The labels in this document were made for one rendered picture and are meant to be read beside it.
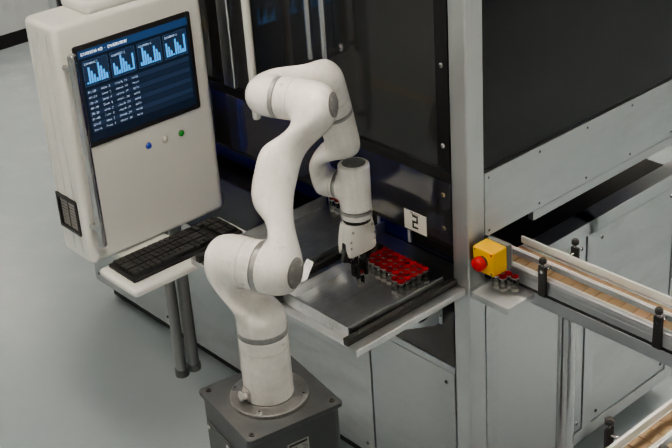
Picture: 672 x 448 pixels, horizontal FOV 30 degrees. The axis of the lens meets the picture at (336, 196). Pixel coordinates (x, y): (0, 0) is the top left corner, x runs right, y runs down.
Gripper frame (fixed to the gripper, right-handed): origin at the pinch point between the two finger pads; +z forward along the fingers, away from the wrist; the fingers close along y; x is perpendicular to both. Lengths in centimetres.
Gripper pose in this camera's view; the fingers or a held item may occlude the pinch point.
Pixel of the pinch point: (359, 268)
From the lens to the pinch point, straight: 337.8
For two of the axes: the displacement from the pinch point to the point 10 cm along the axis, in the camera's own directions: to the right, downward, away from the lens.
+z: 0.6, 8.9, 4.5
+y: -7.5, 3.4, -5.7
